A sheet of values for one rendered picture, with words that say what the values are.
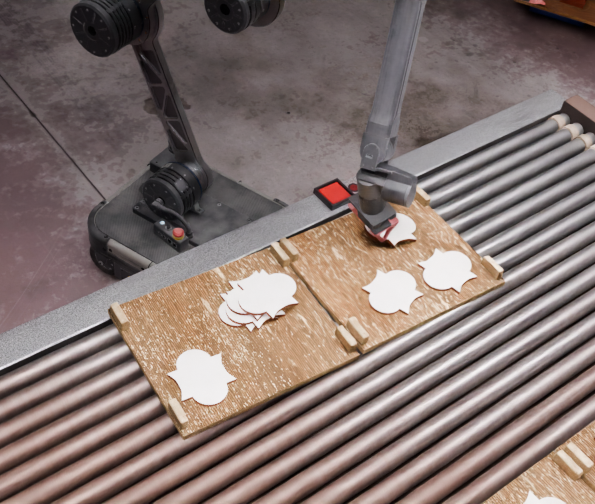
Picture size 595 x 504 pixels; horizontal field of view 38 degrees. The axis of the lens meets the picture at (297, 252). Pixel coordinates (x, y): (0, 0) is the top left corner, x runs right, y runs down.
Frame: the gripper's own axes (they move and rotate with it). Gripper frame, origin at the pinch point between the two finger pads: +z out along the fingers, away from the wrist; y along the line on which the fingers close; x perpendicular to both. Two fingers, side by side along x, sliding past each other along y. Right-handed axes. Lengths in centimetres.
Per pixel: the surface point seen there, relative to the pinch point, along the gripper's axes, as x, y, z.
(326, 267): 15.3, -2.8, -1.1
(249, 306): 36.4, -7.2, -10.5
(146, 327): 57, 0, -13
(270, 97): -48, 161, 113
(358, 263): 8.2, -5.1, 0.9
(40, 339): 76, 9, -16
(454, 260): -11.5, -15.1, 5.6
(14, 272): 82, 111, 77
